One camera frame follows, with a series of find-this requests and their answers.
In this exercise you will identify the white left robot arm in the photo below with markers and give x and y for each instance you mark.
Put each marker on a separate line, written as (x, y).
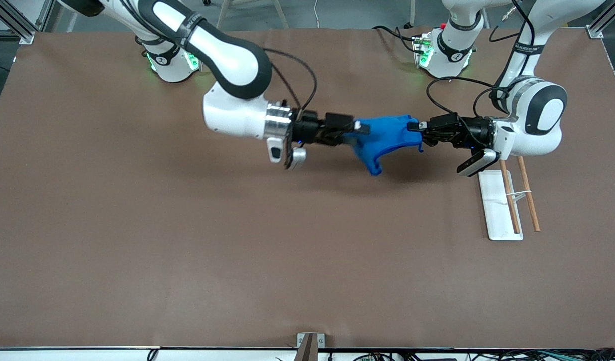
(538, 115)

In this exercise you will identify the white towel rack wooden bars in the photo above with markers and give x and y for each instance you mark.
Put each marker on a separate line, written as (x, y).
(497, 210)

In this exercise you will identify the aluminium frame post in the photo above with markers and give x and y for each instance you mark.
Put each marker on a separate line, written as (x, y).
(16, 22)
(605, 22)

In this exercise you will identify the blue microfibre towel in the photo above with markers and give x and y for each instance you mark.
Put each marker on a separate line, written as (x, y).
(387, 138)

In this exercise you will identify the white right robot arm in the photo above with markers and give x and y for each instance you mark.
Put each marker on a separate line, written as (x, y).
(227, 60)

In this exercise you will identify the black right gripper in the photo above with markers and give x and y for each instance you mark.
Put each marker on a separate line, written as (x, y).
(307, 129)

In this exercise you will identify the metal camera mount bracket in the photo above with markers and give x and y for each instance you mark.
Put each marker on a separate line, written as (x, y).
(310, 346)

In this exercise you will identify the white chair legs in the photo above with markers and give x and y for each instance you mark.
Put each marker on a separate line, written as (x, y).
(279, 12)

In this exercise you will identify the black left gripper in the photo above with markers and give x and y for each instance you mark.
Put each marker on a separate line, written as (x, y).
(476, 131)

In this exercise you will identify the white furniture leg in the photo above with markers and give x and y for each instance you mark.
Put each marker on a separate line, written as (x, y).
(413, 12)

